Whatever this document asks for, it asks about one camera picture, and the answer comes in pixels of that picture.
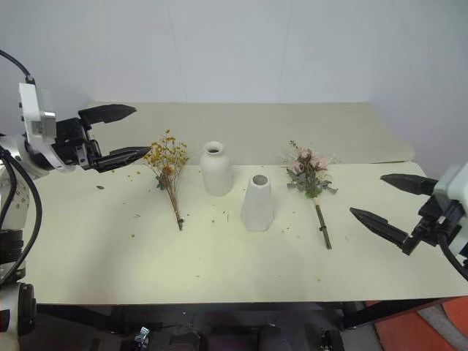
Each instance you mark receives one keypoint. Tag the yellow dried flower bunch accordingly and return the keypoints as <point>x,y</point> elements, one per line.
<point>169,164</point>

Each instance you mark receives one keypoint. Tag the white bottle-shaped vase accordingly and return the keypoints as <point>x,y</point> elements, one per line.
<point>216,173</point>

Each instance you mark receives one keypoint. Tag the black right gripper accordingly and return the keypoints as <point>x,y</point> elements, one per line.
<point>440,223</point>

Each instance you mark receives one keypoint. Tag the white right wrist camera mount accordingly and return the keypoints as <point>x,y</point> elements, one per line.
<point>451,184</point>

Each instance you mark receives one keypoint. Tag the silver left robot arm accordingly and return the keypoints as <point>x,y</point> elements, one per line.
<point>11,204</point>

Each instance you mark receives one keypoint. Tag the white tapered vase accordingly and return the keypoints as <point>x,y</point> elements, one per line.
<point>256,208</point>

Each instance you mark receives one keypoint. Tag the large flat cream table cover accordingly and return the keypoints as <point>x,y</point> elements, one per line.
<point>183,263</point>

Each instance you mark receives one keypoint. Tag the dark rounded shape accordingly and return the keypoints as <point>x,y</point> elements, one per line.
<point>186,342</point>

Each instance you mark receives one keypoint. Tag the orange floor mat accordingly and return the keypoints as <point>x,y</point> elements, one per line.
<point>398,332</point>

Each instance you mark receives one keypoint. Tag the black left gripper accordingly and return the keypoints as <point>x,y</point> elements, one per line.
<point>71,140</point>

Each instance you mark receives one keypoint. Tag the silver metal clamp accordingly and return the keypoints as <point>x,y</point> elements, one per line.
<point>142,334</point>

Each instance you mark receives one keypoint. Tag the grey floor mat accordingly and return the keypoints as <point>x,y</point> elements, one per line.
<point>444,325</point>

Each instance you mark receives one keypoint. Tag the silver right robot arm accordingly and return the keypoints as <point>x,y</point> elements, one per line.
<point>464,239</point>

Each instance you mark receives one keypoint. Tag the pink rose bouquet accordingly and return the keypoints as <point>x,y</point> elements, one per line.
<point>310,172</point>

